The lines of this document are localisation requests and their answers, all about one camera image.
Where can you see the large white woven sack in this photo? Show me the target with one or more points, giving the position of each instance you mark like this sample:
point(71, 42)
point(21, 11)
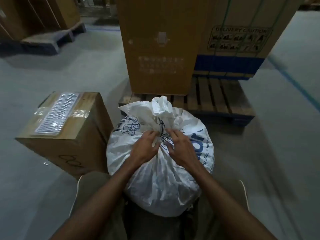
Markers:
point(160, 187)

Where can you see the clear plastic tray wavy pattern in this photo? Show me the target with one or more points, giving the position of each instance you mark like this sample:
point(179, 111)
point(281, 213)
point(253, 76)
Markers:
point(57, 114)

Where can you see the person's left forearm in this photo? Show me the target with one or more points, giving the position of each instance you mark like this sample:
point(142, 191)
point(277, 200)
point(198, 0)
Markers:
point(105, 202)

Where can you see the tall plain cardboard box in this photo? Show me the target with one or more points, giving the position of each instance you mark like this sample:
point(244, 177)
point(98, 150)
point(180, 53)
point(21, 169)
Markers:
point(160, 34)

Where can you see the tall cardboard box blue band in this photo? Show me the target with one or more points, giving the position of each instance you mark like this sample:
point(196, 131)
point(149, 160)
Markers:
point(237, 63)

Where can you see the clear plastic scrap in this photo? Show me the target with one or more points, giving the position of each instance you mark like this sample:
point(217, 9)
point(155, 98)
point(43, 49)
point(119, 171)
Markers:
point(46, 163)

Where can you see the dark wooden pallet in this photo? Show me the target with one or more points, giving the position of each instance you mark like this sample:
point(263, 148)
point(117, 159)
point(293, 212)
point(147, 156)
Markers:
point(42, 42)

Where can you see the small cardboard box with handwriting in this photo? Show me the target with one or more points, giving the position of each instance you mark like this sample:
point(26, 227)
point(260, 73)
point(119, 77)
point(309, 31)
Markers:
point(75, 147)

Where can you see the person's right hand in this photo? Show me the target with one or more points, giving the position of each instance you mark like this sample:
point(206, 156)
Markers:
point(183, 152)

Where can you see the person's right forearm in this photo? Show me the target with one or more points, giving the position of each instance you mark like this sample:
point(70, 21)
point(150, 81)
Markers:
point(225, 207)

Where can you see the person's left hand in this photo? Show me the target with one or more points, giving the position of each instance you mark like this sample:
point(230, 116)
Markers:
point(146, 149)

